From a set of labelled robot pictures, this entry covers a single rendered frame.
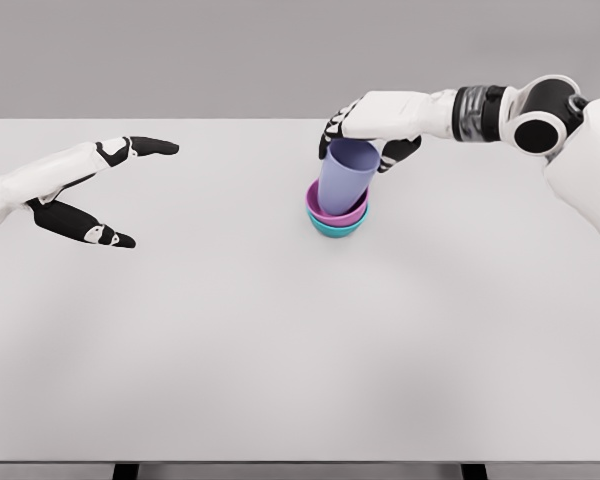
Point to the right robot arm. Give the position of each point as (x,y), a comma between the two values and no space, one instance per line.
(570,150)

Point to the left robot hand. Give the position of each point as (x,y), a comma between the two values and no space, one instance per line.
(65,165)

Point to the lavender plastic cup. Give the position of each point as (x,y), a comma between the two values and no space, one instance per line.
(347,175)

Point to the teal plastic bowl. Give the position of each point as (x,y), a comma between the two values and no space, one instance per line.
(339,231)

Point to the pink plastic bowl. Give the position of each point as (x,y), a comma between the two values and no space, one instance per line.
(357,212)

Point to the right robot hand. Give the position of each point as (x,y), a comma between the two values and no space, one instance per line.
(380,116)

